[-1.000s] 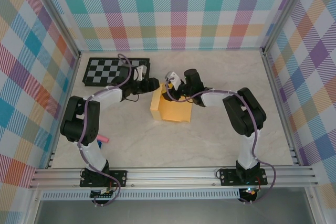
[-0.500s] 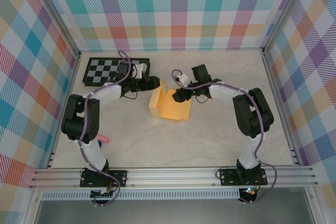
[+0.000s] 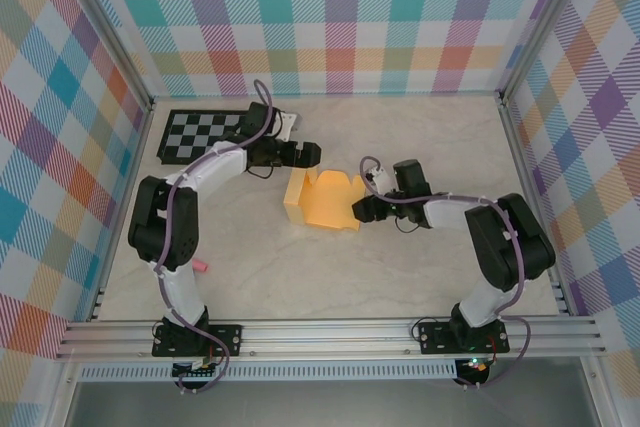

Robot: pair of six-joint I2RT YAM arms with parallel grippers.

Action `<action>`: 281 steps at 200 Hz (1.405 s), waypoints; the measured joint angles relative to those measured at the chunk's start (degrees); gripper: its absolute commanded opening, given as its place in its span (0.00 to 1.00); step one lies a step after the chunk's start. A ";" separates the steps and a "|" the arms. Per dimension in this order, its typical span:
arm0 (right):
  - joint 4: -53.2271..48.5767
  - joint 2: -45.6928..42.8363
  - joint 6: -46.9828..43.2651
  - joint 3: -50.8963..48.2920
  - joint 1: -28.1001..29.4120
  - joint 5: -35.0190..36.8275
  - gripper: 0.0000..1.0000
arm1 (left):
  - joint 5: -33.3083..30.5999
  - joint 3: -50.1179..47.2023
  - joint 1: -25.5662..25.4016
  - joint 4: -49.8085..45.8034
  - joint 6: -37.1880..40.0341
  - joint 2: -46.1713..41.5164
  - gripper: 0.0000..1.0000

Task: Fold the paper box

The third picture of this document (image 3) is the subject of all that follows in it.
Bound yellow paper box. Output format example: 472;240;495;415
282;166;366;234

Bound black grey checkerboard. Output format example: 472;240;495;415
156;109;254;167

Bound right controller board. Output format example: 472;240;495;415
455;355;494;379

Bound controller board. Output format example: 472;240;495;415
455;355;494;379
171;356;225;381

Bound grey metal lower panel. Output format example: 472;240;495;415
62;380;604;427

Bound left controller board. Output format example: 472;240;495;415
171;356;225;381

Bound aluminium side rail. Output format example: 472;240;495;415
498;96;572;317
85;99;155;323

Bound black right base wire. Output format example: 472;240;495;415
410;315;436;343

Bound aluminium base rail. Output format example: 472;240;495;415
53;315;610;362

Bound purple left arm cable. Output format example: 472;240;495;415
153;79;277;395

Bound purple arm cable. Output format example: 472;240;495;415
153;79;277;395
359;155;532;391

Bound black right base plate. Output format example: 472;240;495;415
417;319;511;356

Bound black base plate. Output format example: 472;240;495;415
151;322;245;359
417;319;511;356

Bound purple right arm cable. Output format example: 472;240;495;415
359;155;532;391

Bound perforated white cable duct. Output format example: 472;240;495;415
78;364;460;383

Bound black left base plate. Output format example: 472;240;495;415
151;322;245;359

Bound aluminium frame post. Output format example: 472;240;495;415
49;0;155;113
497;0;597;104

